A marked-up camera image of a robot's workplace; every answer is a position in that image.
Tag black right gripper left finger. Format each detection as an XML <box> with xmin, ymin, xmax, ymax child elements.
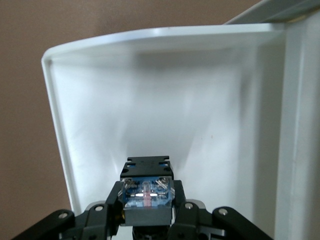
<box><xmin>11</xmin><ymin>179</ymin><xmax>126</xmax><ymax>240</ymax></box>

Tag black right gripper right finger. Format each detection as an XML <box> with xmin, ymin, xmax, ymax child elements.
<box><xmin>169</xmin><ymin>179</ymin><xmax>273</xmax><ymax>240</ymax></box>

